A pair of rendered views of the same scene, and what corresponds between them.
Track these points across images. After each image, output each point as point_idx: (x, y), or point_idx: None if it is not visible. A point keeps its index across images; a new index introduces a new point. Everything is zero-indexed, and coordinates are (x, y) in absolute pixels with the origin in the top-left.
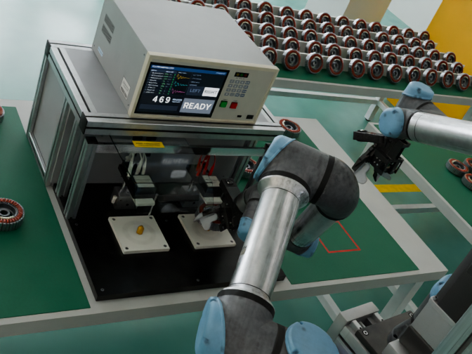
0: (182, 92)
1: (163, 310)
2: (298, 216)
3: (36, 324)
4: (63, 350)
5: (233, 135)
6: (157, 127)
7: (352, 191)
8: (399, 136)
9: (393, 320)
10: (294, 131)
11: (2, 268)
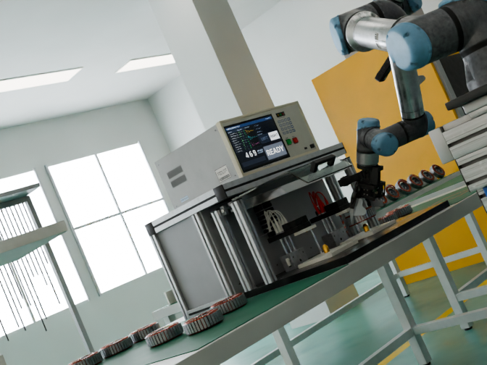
0: (258, 143)
1: (397, 247)
2: (396, 93)
3: (327, 284)
4: None
5: (314, 159)
6: (266, 171)
7: (396, 4)
8: None
9: None
10: None
11: (265, 300)
